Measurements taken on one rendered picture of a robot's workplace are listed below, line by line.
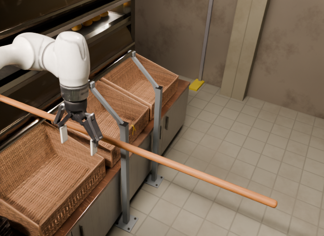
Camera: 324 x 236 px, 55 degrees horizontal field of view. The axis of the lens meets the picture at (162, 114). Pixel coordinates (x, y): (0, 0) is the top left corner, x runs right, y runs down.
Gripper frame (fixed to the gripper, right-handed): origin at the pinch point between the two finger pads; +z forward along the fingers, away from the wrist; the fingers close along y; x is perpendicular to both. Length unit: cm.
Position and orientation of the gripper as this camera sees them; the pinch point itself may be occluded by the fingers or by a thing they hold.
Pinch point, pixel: (78, 145)
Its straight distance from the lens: 118.2
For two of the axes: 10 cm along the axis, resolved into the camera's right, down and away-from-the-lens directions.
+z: -0.8, 8.5, 5.3
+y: 8.9, 3.0, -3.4
